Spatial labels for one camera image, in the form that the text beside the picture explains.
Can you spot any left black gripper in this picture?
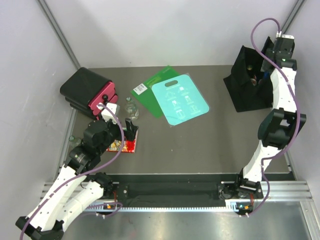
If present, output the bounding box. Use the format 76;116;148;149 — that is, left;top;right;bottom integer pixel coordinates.
97;112;139;154

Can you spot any clear water bottle blue cap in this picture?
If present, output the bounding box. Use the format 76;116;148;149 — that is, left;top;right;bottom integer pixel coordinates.
259;71;270;84

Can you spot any red bull can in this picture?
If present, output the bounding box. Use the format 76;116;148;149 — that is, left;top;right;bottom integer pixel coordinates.
250;78;258;86

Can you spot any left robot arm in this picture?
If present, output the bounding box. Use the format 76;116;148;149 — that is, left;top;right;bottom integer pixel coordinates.
15;118;139;240

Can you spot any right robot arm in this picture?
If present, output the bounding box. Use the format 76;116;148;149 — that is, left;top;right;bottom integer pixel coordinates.
218;35;307;200

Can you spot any black canvas bag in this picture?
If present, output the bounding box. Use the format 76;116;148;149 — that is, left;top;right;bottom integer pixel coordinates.
223;45;273;113

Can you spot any red illustrated book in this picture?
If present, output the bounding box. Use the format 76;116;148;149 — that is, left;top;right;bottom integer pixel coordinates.
106;131;138;153

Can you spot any clear empty plastic bottle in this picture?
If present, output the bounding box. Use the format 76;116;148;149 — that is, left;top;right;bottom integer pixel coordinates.
124;97;140;120

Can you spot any green plastic board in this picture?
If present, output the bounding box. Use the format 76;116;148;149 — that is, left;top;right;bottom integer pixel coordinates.
130;65;180;118

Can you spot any small green glass bottle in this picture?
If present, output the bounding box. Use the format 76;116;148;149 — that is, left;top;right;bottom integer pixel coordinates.
68;135;82;149

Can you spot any teal folding board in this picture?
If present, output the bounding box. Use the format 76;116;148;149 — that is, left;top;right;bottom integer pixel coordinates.
151;73;210;126

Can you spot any black and pink case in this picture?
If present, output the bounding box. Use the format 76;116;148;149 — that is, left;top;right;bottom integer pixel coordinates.
60;67;118;120

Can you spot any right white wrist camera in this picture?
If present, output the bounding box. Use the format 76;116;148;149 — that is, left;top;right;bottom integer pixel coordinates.
274;31;295;48

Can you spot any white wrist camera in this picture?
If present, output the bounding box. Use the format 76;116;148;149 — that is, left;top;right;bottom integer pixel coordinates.
97;102;120;124
274;31;295;48

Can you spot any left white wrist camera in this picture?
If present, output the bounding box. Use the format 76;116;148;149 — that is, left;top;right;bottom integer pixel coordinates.
97;102;120;124

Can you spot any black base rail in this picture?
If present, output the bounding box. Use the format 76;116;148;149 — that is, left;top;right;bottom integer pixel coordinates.
86;172;263;208

